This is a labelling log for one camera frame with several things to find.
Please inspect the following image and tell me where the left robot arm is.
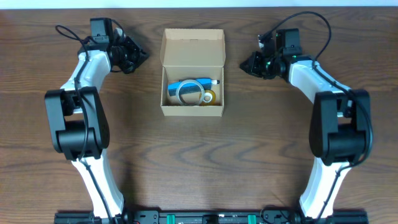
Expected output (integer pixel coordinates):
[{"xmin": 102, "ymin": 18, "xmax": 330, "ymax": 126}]
[{"xmin": 45, "ymin": 35, "xmax": 148, "ymax": 223}]

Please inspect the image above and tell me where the cardboard box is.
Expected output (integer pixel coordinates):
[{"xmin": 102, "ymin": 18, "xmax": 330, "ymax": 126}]
[{"xmin": 160, "ymin": 29, "xmax": 226, "ymax": 117}]

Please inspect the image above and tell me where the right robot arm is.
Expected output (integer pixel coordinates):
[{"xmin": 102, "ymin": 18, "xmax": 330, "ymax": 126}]
[{"xmin": 239, "ymin": 52, "xmax": 373, "ymax": 223}]

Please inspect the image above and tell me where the large clear tape roll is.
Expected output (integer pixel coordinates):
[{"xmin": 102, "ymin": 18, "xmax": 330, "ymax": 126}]
[{"xmin": 176, "ymin": 80, "xmax": 205, "ymax": 106}]

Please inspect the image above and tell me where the small yellow tape roll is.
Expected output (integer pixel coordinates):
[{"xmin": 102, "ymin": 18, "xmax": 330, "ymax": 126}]
[{"xmin": 200, "ymin": 90, "xmax": 216, "ymax": 106}]

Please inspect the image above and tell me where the blue plastic tape dispenser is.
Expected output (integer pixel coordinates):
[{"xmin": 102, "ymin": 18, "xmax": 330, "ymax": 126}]
[{"xmin": 168, "ymin": 78, "xmax": 213, "ymax": 96}]

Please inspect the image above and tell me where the black white marker pen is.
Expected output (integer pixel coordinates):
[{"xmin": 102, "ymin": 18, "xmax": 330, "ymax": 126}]
[{"xmin": 211, "ymin": 80, "xmax": 220, "ymax": 85}]

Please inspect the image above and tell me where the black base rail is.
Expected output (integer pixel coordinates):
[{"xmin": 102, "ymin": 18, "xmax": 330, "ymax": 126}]
[{"xmin": 54, "ymin": 208, "xmax": 369, "ymax": 224}]

